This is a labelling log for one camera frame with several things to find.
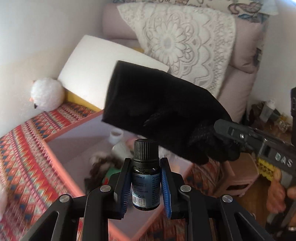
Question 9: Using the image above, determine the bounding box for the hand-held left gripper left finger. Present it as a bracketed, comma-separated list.
[22, 158, 133, 241]

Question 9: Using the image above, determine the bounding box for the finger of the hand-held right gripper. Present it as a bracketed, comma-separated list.
[214, 119, 263, 153]

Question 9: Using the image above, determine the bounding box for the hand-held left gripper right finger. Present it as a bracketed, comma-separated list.
[161, 157, 275, 241]

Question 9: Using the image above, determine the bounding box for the dark blue glass bottle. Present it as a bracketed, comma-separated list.
[131, 138, 161, 211]

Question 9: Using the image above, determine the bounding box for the brown fuzzy item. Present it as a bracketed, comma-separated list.
[84, 155, 124, 196]

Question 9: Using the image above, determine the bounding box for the orange cardboard box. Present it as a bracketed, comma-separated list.
[43, 109, 193, 241]

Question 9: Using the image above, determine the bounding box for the black knit cloth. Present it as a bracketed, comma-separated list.
[102, 60, 241, 165]

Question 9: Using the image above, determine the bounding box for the person's right hand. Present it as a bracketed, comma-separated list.
[266, 169, 288, 213]

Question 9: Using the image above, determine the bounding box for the yellow egg tray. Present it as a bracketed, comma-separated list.
[258, 160, 278, 183]

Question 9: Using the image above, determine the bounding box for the pink plastic stool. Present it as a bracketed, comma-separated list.
[215, 153, 259, 197]

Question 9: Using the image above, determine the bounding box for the yellow pad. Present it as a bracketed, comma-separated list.
[65, 89, 104, 112]

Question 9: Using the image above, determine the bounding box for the white lace pillow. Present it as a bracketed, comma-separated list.
[117, 2, 236, 98]

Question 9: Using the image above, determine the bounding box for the patterned red bedspread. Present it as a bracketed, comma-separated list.
[0, 102, 222, 241]

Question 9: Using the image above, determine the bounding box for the round white plush toy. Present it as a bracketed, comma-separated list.
[30, 78, 65, 110]

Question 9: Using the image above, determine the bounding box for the floral print pillow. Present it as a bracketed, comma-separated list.
[111, 0, 278, 16]

